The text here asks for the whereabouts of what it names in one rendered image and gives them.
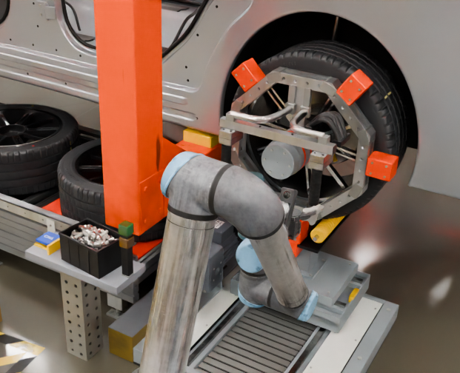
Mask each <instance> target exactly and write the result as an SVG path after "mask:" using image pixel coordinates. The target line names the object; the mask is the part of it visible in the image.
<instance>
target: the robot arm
mask: <svg viewBox="0 0 460 373"><path fill-rule="evenodd" d="M161 193H162V194H163V195H164V196H165V197H166V198H169V201H168V206H167V211H168V213H167V220H166V225H165V229H164V237H163V241H162V245H161V253H160V258H159V265H158V269H157V274H156V282H155V286H154V290H153V298H152V303H151V307H150V314H149V319H148V323H147V331H146V335H145V339H144V347H143V352H142V356H141V363H140V367H139V368H137V369H136V370H134V371H133V372H132V373H185V372H186V368H187V362H188V357H189V353H190V347H191V343H192V339H193V332H194V328H195V324H196V317H197V313H198V309H199V302H200V298H201V291H202V287H203V283H204V276H205V272H206V268H207V262H208V258H209V254H210V247H211V243H212V239H213V233H214V229H215V225H216V220H217V218H218V216H219V217H222V218H223V219H225V220H227V221H229V222H230V223H231V224H232V225H234V227H235V228H236V229H237V231H238V232H239V233H240V235H242V236H243V237H245V238H246V239H244V240H243V241H242V242H241V243H240V245H239V247H238V249H237V250H236V260H237V262H238V264H239V266H240V274H239V284H238V291H239V299H240V300H241V302H242V303H243V304H245V305H247V306H249V307H254V308H260V307H263V306H268V307H270V308H272V309H275V310H277V311H280V312H282V313H285V314H286V315H289V316H291V317H294V318H296V319H297V320H301V321H307V320H309V318H310V317H311V315H312V313H313V311H314V309H315V307H316V304H317V300H318V293H317V292H314V290H310V289H308V288H307V285H306V283H305V282H304V279H303V277H302V275H301V271H300V269H299V265H298V264H297V261H296V258H295V255H294V254H293V250H292V248H291V245H290V242H289V239H290V240H293V241H294V240H295V239H296V238H297V237H298V235H299V234H300V233H301V221H300V220H302V221H308V222H309V224H310V225H313V224H315V222H316V219H317V217H318V214H319V213H320V212H321V211H322V210H323V208H324V206H322V205H320V204H318V205H317V206H312V207H310V208H304V209H303V212H301V211H300V210H299V209H295V208H294V206H295V202H296V197H297V194H298V191H297V190H295V189H290V188H287V187H282V188H281V194H280V197H278V196H277V194H276V193H275V192H274V191H273V190H272V189H271V188H270V187H269V186H268V185H267V184H266V183H265V182H263V180H261V179H260V178H258V177H257V176H255V175H254V174H253V173H251V172H249V171H247V170H245V169H243V168H241V167H238V166H233V165H232V164H228V163H225V162H223V161H219V160H216V159H214V158H210V157H207V156H205V155H204V154H201V153H199V154H198V153H195V152H190V151H185V152H181V153H179V154H178V155H177V156H176V157H174V158H173V160H172V161H171V162H170V163H169V164H168V165H167V167H166V169H165V171H164V173H163V176H162V178H161Z"/></svg>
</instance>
